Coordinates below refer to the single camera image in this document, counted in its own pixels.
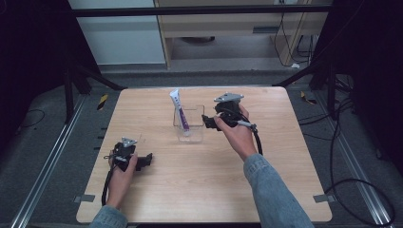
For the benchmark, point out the black metal stand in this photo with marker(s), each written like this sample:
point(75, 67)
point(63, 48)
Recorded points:
point(68, 95)
point(331, 91)

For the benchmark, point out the white and purple toothpaste tube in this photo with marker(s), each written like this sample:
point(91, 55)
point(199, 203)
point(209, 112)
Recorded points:
point(180, 110)

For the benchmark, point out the aluminium floor rail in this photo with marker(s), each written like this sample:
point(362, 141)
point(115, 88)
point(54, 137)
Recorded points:
point(355, 161)
point(50, 158)

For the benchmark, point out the white cabinet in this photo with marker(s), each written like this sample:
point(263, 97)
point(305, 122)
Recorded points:
point(120, 38)

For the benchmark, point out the yellow and black tape piece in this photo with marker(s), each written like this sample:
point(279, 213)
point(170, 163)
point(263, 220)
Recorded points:
point(102, 101)
point(307, 98)

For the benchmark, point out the clear plastic container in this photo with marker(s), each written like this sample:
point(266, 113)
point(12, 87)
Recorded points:
point(190, 126)

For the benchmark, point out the black curtain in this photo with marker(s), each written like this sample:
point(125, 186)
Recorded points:
point(374, 63)
point(31, 63)

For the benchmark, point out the person's left hand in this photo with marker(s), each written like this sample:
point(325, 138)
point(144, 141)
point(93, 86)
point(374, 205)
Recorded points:
point(121, 182)

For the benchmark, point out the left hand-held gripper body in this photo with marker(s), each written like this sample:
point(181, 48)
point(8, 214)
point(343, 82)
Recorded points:
point(123, 154)

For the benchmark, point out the black horizontal frame bar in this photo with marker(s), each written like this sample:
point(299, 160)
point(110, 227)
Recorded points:
point(190, 11)

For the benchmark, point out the grey tape strip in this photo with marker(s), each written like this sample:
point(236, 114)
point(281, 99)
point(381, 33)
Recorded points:
point(84, 198)
point(323, 198)

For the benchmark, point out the light wooden desk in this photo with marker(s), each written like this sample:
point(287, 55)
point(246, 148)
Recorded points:
point(221, 28)

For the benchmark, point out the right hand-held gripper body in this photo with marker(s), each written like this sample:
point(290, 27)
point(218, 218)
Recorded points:
point(228, 110)

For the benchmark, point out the person's right hand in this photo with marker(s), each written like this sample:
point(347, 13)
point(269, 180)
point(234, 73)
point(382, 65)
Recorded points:
point(238, 137)

